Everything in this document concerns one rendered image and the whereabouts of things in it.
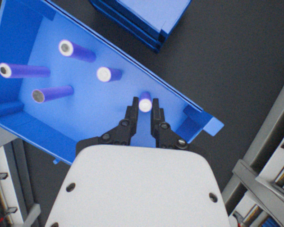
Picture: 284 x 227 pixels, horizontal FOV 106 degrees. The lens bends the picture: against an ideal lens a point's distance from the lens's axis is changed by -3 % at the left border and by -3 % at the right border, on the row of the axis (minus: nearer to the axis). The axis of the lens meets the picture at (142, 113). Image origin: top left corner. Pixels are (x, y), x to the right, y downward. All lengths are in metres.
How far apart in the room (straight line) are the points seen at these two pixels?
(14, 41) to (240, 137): 0.86
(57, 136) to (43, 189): 0.88
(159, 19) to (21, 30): 0.30
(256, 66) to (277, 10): 0.21
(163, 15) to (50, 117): 0.37
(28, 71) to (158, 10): 0.33
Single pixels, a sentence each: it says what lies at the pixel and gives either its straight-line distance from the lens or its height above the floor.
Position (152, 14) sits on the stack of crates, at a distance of 0.40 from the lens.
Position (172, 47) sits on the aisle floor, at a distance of 0.55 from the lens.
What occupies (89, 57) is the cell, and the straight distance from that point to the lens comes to 0.20.
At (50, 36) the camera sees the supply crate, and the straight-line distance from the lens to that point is 0.26.
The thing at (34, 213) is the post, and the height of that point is 0.05.
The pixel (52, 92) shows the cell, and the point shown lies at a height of 0.37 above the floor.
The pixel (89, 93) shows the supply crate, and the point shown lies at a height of 0.32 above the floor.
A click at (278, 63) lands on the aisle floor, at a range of 0.79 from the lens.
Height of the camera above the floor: 0.53
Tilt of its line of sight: 72 degrees down
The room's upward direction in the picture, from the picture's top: 175 degrees counter-clockwise
